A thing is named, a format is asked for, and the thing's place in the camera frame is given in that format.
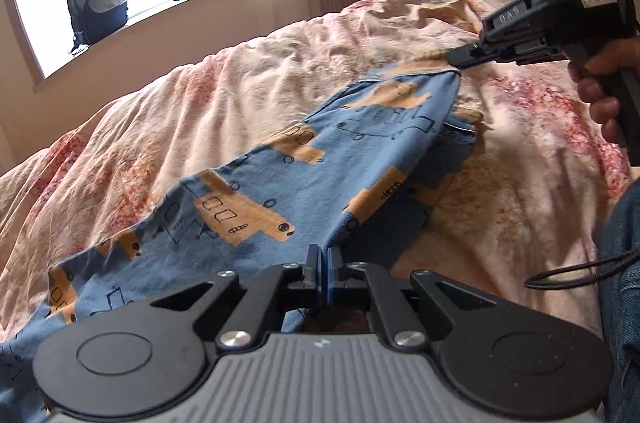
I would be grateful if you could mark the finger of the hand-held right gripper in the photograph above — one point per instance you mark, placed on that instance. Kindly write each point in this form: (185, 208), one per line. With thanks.
(467, 55)

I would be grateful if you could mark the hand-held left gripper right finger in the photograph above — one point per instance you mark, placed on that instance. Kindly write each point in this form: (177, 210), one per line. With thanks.
(332, 275)

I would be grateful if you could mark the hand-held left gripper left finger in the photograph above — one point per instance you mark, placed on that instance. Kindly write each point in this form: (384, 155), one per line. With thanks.
(313, 275)

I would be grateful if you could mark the blue printed pants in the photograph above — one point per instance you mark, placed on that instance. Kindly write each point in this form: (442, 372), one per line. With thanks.
(320, 173)

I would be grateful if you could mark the person's right hand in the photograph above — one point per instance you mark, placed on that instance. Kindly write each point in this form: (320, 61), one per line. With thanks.
(600, 103)

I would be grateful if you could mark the pink floral bed blanket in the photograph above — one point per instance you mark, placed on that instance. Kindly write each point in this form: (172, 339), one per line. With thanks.
(200, 88)

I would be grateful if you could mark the black backpack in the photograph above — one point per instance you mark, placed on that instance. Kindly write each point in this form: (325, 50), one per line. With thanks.
(97, 8)

